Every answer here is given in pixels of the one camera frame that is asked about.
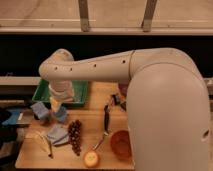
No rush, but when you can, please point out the small dark toy object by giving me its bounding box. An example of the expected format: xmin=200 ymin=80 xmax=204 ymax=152
xmin=111 ymin=94 xmax=121 ymax=105

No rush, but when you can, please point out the red grape bunch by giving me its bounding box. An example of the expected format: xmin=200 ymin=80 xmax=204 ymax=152
xmin=68 ymin=120 xmax=81 ymax=156

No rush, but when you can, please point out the green plastic tray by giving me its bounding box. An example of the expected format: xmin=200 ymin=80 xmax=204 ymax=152
xmin=32 ymin=79 xmax=89 ymax=107

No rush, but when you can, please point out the yellow apple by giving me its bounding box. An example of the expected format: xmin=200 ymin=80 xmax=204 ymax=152
xmin=83 ymin=150 xmax=99 ymax=168

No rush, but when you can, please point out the purple bowl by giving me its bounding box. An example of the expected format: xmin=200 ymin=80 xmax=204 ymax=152
xmin=118 ymin=84 xmax=128 ymax=97

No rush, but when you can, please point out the blue object left of table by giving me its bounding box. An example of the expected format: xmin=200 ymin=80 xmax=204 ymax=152
xmin=1 ymin=107 xmax=31 ymax=127

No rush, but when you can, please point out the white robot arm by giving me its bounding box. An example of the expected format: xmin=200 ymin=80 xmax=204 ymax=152
xmin=39 ymin=48 xmax=210 ymax=171

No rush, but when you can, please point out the orange bowl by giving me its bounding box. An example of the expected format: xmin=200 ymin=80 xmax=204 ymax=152
xmin=110 ymin=130 xmax=131 ymax=160

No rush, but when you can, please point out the blue folded cloth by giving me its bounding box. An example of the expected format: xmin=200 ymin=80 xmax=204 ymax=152
xmin=47 ymin=124 xmax=69 ymax=146

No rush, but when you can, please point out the blue plastic cup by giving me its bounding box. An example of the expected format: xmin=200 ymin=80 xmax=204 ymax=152
xmin=53 ymin=106 xmax=67 ymax=122

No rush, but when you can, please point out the yellow banana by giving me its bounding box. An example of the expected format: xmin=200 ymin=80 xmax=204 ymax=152
xmin=34 ymin=132 xmax=53 ymax=158

